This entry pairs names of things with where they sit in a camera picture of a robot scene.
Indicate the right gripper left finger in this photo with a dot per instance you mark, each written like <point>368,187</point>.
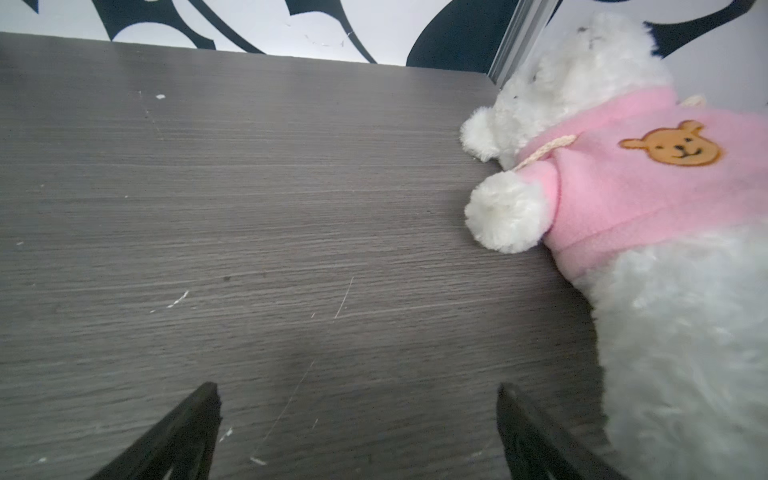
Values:
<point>180,446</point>

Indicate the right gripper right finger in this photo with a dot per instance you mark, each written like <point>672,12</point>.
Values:
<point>537,447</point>

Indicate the white teddy bear pink shirt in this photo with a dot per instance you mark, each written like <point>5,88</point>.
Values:
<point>655,209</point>

